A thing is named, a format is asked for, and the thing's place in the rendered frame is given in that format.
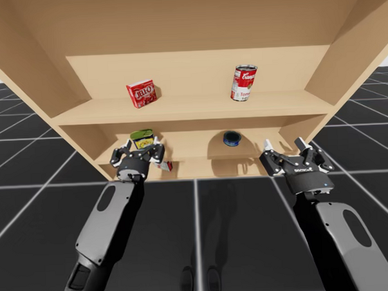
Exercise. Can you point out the red and white carton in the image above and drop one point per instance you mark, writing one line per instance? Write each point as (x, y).
(165, 166)

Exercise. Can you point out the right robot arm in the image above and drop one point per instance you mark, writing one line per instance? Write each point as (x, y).
(343, 239)

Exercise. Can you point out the green and blue rectangular can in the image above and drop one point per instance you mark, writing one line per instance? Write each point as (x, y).
(142, 140)

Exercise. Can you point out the pale wooden shelf unit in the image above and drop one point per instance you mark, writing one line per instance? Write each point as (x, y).
(189, 29)

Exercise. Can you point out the red and white can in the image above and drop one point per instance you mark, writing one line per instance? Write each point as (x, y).
(243, 82)

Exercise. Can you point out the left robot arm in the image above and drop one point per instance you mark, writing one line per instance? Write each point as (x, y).
(104, 220)

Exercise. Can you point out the blue flat can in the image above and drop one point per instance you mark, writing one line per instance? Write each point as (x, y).
(231, 139)

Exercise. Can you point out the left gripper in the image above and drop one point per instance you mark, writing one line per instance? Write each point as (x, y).
(133, 165)

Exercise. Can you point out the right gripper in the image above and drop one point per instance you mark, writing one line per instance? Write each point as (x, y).
(306, 177)

